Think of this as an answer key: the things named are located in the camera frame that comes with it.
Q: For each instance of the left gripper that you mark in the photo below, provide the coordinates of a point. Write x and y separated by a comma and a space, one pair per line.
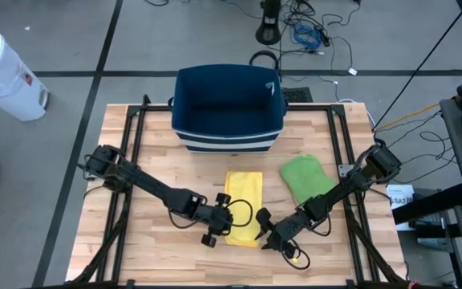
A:
221, 222

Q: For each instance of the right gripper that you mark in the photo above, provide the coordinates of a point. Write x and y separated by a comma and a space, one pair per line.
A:
287, 230

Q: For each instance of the yellow microfiber towel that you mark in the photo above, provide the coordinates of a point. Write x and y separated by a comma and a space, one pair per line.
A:
243, 188

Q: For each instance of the green microfiber towel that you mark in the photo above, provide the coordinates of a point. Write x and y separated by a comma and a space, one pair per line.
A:
305, 178

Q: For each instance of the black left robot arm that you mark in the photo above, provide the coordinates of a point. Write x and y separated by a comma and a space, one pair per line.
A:
151, 186

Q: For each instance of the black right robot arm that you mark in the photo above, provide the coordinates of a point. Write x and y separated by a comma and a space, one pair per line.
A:
347, 182

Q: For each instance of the navy white striped fabric basket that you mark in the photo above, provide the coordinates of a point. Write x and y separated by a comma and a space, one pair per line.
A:
227, 106

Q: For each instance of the white printed paper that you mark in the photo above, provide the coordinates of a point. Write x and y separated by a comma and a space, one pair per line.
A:
399, 200

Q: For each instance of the black equipment box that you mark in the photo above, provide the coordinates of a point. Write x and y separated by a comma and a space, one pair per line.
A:
296, 95

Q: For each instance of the small white plug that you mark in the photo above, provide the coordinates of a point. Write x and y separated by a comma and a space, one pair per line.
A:
352, 71

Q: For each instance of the black stand base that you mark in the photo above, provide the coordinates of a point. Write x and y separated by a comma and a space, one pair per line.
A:
269, 28

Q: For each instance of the thin black pole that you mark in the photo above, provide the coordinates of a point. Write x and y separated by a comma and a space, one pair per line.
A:
423, 64

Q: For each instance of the white trash can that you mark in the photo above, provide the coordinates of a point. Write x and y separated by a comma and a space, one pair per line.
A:
2, 76

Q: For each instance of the black metal table frame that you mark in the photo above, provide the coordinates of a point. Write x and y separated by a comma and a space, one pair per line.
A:
128, 208

